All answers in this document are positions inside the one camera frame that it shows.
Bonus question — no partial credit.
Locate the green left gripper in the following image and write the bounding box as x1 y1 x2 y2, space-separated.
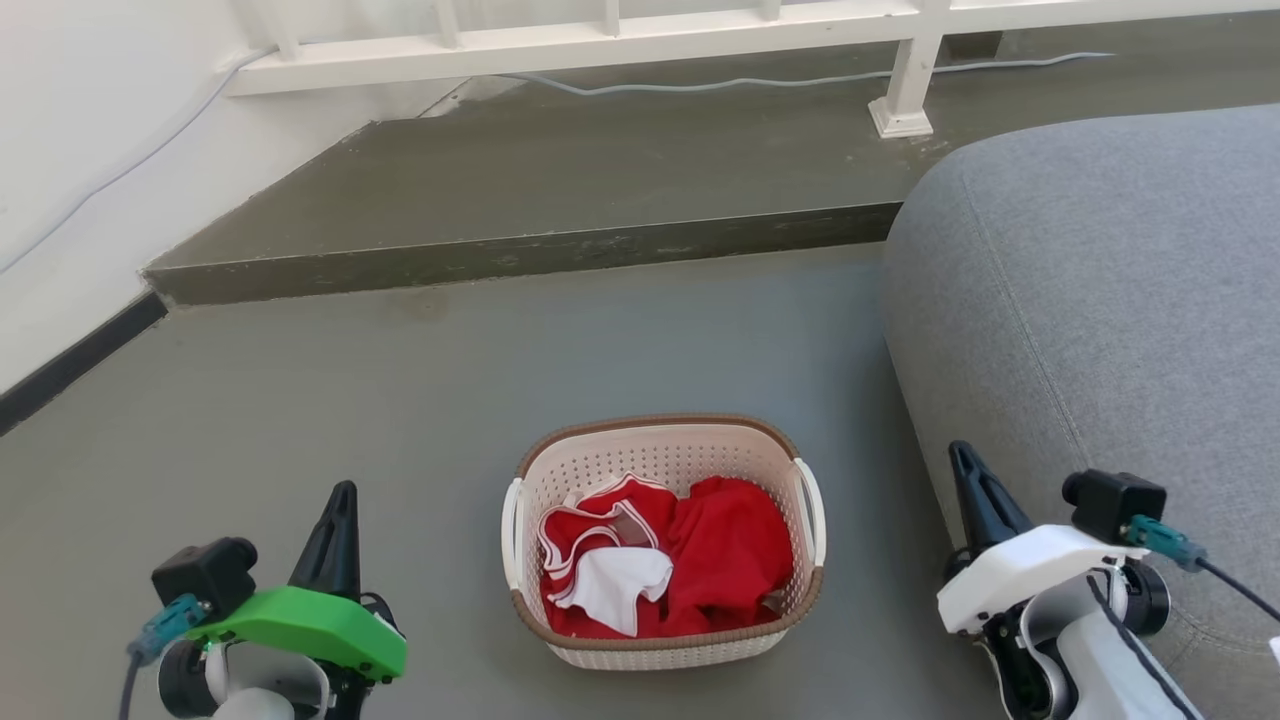
188 480 409 684

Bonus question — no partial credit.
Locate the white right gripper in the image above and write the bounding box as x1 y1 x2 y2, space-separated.
937 440 1151 637

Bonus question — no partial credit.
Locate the cream perforated plastic laundry basket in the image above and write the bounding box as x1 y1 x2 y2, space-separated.
500 413 828 671

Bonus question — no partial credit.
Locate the grey fabric sofa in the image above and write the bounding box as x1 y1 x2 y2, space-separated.
882 105 1280 720

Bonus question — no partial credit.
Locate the plain red garment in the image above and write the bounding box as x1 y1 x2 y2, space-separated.
655 476 797 638

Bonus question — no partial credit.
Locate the red garment with white trim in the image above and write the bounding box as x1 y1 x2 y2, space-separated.
537 472 683 639

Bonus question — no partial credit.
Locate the black baseboard strip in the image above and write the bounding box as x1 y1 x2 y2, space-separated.
0 290 169 437

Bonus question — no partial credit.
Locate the white wooden railing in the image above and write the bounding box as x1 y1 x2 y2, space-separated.
225 0 1280 141

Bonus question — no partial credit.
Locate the left cable with teal connector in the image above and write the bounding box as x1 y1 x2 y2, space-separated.
118 593 213 720

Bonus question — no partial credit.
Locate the cable with teal connector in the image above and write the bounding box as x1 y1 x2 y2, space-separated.
1122 514 1280 623
118 593 213 720

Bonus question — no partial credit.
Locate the right cable with teal connector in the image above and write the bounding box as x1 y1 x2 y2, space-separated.
1122 514 1280 623

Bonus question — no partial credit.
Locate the white wall cable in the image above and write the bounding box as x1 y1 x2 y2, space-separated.
0 45 276 276

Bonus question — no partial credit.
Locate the grey floor cable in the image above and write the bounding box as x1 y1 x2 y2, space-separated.
500 52 1116 99

